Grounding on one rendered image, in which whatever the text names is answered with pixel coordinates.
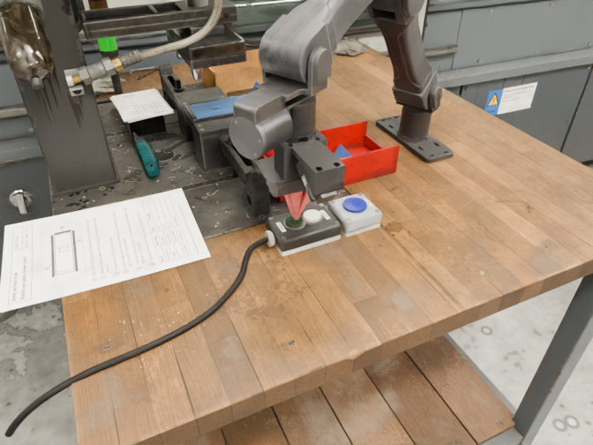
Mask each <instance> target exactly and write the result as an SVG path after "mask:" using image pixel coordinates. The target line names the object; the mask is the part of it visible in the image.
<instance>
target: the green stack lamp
mask: <svg viewBox="0 0 593 445"><path fill-rule="evenodd" d="M97 40H98V43H99V48H100V51H113V50H116V49H117V45H116V37H108V38H100V39H97Z"/></svg>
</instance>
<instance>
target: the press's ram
mask: <svg viewBox="0 0 593 445"><path fill-rule="evenodd" d="M213 9H214V0H181V1H172V2H164V3H155V4H139V5H131V6H122V7H113V8H105V9H96V10H88V11H78V13H79V19H80V23H81V25H82V28H83V31H84V33H85V36H86V39H87V40H92V39H100V38H108V37H115V36H122V35H129V34H143V33H150V32H157V31H164V30H166V32H167V38H168V41H169V42H170V43H172V42H174V41H180V40H182V39H185V38H187V37H190V36H192V35H194V34H196V33H197V32H198V31H199V30H200V29H201V28H202V27H203V26H204V25H205V24H206V23H207V21H208V20H209V19H210V17H211V15H212V13H213ZM235 21H237V8H236V5H235V4H233V3H231V2H230V1H229V0H222V8H221V15H220V17H219V19H218V21H217V23H216V25H215V26H214V28H213V29H212V31H211V32H210V33H209V34H208V35H207V36H206V37H205V38H203V39H202V40H200V41H198V42H196V43H194V44H192V45H191V46H188V47H186V48H183V49H178V50H175V55H176V58H178V59H183V60H184V61H185V62H186V63H187V64H188V65H189V66H190V68H191V76H192V78H193V79H196V80H199V79H202V77H203V72H202V68H207V67H213V66H219V65H225V64H235V63H242V62H247V56H246V42H245V40H244V39H243V38H242V37H240V36H239V35H238V34H236V33H235V32H234V31H233V30H232V29H230V28H229V27H228V26H226V25H225V24H224V23H228V22H235Z"/></svg>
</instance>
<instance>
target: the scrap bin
mask: <svg viewBox="0 0 593 445"><path fill-rule="evenodd" d="M367 123H368V121H367V120H364V121H361V122H356V123H353V124H345V125H341V126H336V127H332V128H328V129H324V130H320V132H321V133H322V134H323V135H324V136H325V137H326V138H327V148H328V149H329V150H330V151H331V152H332V153H333V154H334V153H335V151H336V149H337V147H338V146H339V145H340V144H341V145H342V146H343V147H344V148H345V149H346V150H347V151H348V152H349V153H350V154H351V155H352V156H348V157H344V158H341V159H340V160H341V161H342V162H343V163H344V164H345V165H346V169H345V179H344V185H351V184H354V183H357V182H361V181H365V180H368V179H372V178H375V177H381V176H385V175H387V174H391V173H395V172H396V167H397V161H398V154H399V148H400V145H395V146H391V147H385V148H383V147H382V146H381V145H380V144H378V143H377V142H376V141H375V140H373V139H372V138H371V137H369V136H368V135H367V134H366V132H367ZM271 156H274V150H273V149H272V150H271V151H269V152H267V153H266V154H264V155H262V156H261V157H260V158H258V159H257V160H260V159H264V158H267V157H271ZM275 198H276V199H277V200H278V202H279V203H282V202H284V201H286V199H285V197H284V195H283V196H280V197H275Z"/></svg>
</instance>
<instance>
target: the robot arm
mask: <svg viewBox="0 0 593 445"><path fill-rule="evenodd" d="M424 1H425V0H307V1H305V2H304V3H303V4H300V5H298V6H297V7H296V8H294V9H293V10H292V11H291V12H290V13H289V14H288V15H285V14H283V15H282V16H281V17H280V18H279V19H278V20H277V21H276V22H275V23H274V24H273V25H272V26H271V27H270V28H269V29H268V30H267V31H266V32H265V34H264V36H263V37H262V40H261V42H260V45H259V63H260V65H261V67H262V79H263V82H264V83H262V84H260V85H258V86H256V87H255V88H256V90H255V91H253V92H251V93H249V94H247V95H244V96H242V97H240V98H238V99H236V100H235V101H234V104H233V112H234V118H233V119H232V120H231V121H230V123H229V136H230V139H231V141H232V143H233V145H234V147H235V148H236V150H237V151H238V152H239V153H240V154H241V155H242V156H244V157H245V158H247V159H251V160H256V159H258V158H260V157H261V156H262V155H264V154H266V153H267V152H269V151H271V150H272V149H273V150H274V156H271V157H267V158H264V159H260V160H257V161H256V162H255V167H256V171H257V172H258V173H259V174H262V175H263V177H264V178H265V179H266V184H267V186H268V187H269V192H270V193H271V194H272V195H273V196H274V197H280V196H283V195H284V197H285V199H286V201H287V204H288V207H289V212H290V214H291V216H292V217H293V218H294V220H298V219H299V217H300V215H301V214H302V212H303V210H304V208H305V206H306V205H307V204H308V202H309V201H311V202H314V201H316V203H317V204H320V203H323V202H327V201H330V200H332V199H333V198H334V197H335V195H336V194H337V192H339V190H341V189H343V188H344V179H345V169H346V165H345V164H344V163H343V162H342V161H341V160H340V159H339V158H338V157H337V156H336V155H334V154H333V153H332V152H331V151H330V150H329V149H328V148H327V138H326V137H325V136H324V135H323V134H322V133H321V132H320V131H319V130H318V129H317V128H315V119H316V94H317V93H319V92H321V91H322V90H324V89H326V88H327V81H328V78H329V77H331V76H332V63H333V62H334V59H333V53H334V52H335V51H336V50H337V46H338V44H339V42H340V40H341V38H342V37H343V35H344V34H345V32H346V31H347V30H348V28H349V27H350V26H351V25H352V23H353V22H354V21H355V20H356V19H357V18H358V16H359V15H360V14H361V13H362V12H363V11H364V9H365V8H366V10H367V13H368V16H369V18H370V19H374V21H375V23H376V25H377V26H378V28H379V29H380V31H381V33H382V35H383V37H384V40H385V43H386V46H387V51H388V54H389V57H390V60H391V63H392V66H393V71H394V77H393V82H394V85H393V87H392V91H393V94H394V98H395V100H396V103H397V104H400V105H402V114H401V115H395V116H391V117H384V118H380V119H377V120H376V126H378V127H379V128H380V129H381V130H382V131H384V132H385V133H387V134H388V135H389V136H391V137H392V138H393V139H395V140H396V141H398V142H399V143H400V144H402V145H403V146H404V147H406V148H407V149H408V150H409V151H410V152H411V153H413V154H414V155H416V156H417V157H418V158H420V159H421V160H422V161H424V162H426V163H433V162H438V161H442V160H446V159H449V158H452V157H453V155H454V151H453V150H452V149H450V148H449V147H447V146H446V145H444V144H443V143H441V142H440V141H438V140H436V139H435V138H433V137H432V136H431V135H430V131H429V128H430V122H431V118H432V113H433V112H434V111H436V110H437V109H438V108H439V107H440V100H441V98H442V88H441V87H439V79H438V74H437V70H433V69H432V67H431V66H430V64H429V63H428V61H427V58H426V56H425V53H424V45H423V41H422V36H421V32H420V27H419V21H418V13H419V12H420V11H421V9H422V8H423V6H424Z"/></svg>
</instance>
